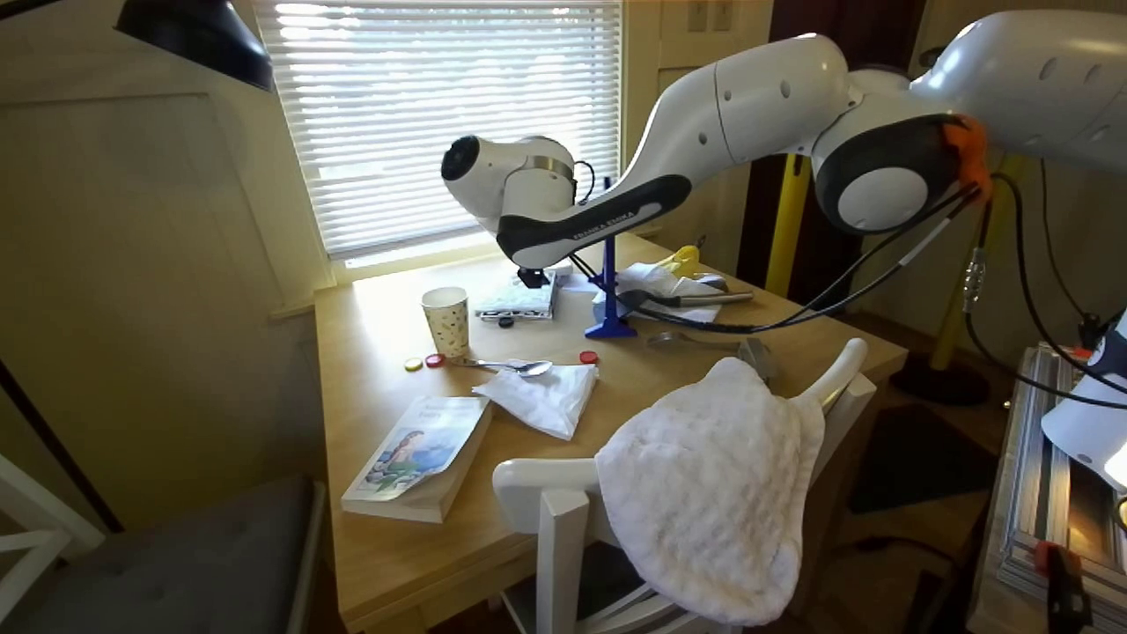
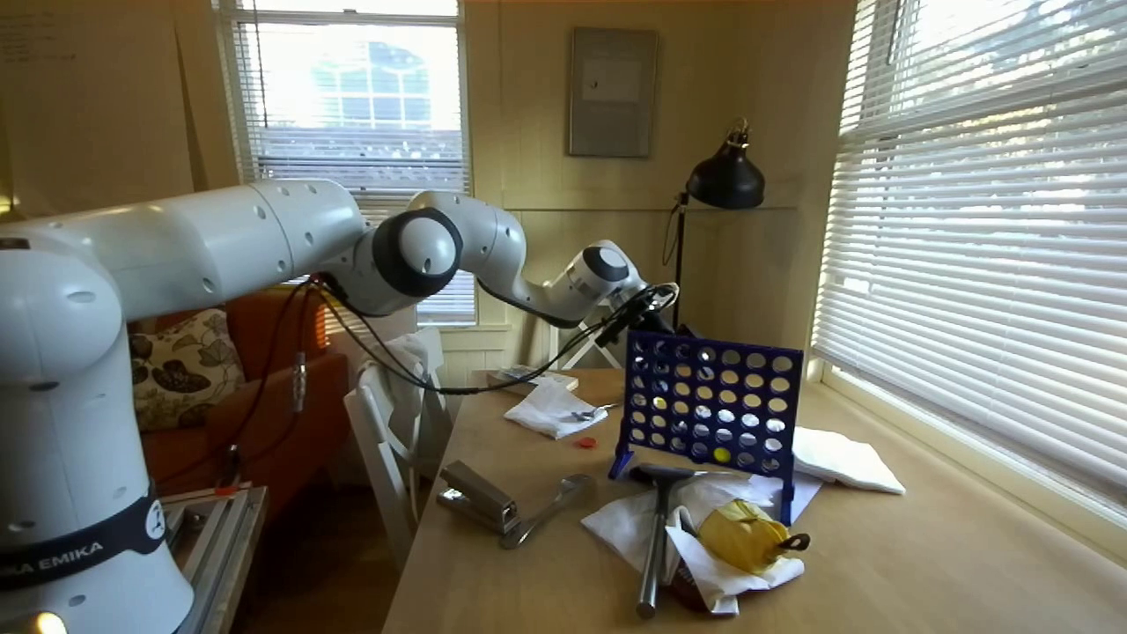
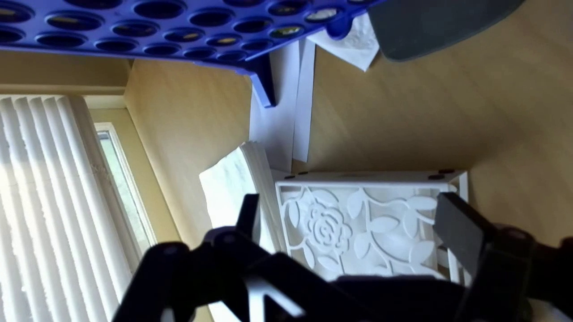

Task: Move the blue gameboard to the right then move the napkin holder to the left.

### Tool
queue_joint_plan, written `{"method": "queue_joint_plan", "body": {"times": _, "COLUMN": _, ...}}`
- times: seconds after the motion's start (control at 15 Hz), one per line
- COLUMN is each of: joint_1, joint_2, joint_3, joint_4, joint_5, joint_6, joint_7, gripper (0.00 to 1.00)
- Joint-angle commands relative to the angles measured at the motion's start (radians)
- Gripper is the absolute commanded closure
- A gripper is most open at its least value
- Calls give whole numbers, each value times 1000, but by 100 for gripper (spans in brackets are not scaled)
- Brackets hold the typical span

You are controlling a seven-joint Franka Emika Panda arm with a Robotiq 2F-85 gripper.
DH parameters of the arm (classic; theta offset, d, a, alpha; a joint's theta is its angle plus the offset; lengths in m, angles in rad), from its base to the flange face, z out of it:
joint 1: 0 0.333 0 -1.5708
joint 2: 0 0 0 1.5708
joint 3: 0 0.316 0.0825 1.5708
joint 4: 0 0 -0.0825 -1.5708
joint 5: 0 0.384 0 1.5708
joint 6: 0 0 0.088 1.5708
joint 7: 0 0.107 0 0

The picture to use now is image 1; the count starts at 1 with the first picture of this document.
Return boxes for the blue gameboard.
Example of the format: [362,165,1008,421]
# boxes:
[579,232,642,345]

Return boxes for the dotted paper cup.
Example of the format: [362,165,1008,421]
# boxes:
[420,280,474,366]

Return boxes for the folded white napkin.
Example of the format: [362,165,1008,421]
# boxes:
[467,360,602,445]

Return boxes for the flat white napkin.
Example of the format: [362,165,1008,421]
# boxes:
[655,299,724,332]

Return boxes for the folded metal holder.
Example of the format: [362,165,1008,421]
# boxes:
[732,335,792,387]

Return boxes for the short silver spoon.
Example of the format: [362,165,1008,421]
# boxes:
[471,356,556,381]

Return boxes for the crumpled white cloth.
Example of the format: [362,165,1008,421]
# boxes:
[616,255,732,309]

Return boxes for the yellow bag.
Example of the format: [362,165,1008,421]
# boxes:
[655,238,709,280]

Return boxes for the illustrated book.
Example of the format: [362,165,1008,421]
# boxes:
[338,392,497,527]

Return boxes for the white window blinds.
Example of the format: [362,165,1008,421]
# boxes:
[246,0,626,270]

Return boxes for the white wooden chair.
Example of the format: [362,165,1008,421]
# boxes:
[488,335,881,634]

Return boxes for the white knitted towel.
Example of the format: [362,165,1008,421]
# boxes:
[592,352,827,630]

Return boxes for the white panelled door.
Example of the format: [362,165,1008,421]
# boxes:
[616,0,783,255]

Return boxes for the dark wooden door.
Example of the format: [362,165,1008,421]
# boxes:
[732,0,934,321]

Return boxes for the white chair with grey cushion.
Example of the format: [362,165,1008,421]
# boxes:
[0,455,327,634]

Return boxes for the stacked metal frames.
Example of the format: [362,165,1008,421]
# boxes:
[966,339,1127,634]

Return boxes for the red clamp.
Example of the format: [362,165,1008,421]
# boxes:
[1028,540,1100,634]

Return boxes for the grey handled tool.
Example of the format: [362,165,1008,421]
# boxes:
[636,285,756,314]

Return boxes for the thin yellow post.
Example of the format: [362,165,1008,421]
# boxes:
[761,150,820,299]

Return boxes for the orange cable clip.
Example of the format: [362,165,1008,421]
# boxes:
[940,111,996,200]

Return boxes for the black hanging cable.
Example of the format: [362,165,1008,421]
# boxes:
[958,171,1127,416]

